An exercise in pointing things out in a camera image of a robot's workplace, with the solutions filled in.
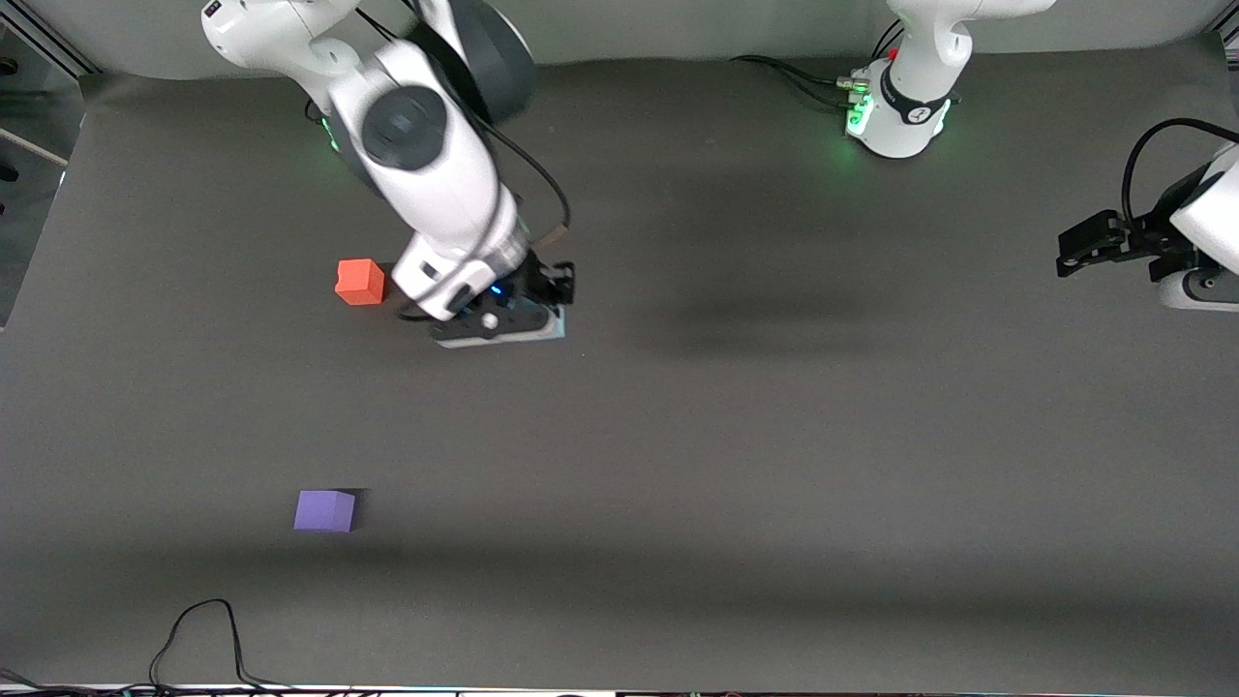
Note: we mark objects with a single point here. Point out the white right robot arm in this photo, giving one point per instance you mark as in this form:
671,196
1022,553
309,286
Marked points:
426,165

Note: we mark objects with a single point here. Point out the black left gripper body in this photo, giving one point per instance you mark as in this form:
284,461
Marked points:
1148,237

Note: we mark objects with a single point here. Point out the light blue foam block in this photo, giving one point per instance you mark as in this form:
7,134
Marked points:
561,330

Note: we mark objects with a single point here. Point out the dark grey table mat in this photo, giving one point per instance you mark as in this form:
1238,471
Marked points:
678,465

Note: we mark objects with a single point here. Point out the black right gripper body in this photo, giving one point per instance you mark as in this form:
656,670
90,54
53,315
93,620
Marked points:
540,282

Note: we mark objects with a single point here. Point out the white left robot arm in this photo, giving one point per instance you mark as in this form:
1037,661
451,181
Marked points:
920,58

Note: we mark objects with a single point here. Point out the aluminium frame rail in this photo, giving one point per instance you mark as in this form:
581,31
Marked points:
48,48
1229,46

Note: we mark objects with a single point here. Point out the orange foam block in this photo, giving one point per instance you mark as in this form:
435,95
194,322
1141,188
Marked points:
359,283

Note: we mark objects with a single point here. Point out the purple foam block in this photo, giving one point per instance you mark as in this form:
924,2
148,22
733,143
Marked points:
324,511

